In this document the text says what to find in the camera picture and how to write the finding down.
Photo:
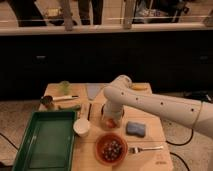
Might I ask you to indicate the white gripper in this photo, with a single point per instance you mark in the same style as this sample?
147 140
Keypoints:
112 110

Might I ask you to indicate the orange-red apple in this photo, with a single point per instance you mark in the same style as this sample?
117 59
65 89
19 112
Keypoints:
110 123

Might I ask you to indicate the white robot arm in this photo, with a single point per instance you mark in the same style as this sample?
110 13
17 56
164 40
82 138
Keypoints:
193 114

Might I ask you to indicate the white paper cup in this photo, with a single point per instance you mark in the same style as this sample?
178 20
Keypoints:
82 127

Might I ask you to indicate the green translucent cup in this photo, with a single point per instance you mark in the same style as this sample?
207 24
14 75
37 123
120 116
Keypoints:
64 87

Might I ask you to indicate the orange bowl with grapes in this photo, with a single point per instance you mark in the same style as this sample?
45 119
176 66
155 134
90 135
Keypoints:
110 149

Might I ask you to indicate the blue sponge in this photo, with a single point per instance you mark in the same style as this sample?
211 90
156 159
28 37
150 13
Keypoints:
136 129

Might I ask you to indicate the grey triangular cloth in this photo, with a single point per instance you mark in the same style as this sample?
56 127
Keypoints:
93 89

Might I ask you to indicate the silver fork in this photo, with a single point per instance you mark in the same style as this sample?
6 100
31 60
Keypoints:
135 150

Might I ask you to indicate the yellow banana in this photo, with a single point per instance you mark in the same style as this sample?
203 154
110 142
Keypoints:
138 87

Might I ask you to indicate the green plastic tray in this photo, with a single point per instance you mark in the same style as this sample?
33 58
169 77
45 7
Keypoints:
48 142

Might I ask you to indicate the metal can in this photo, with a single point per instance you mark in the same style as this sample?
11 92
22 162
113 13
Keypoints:
47 101

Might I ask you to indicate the wooden handled knife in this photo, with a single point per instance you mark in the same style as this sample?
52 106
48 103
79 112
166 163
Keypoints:
85 110

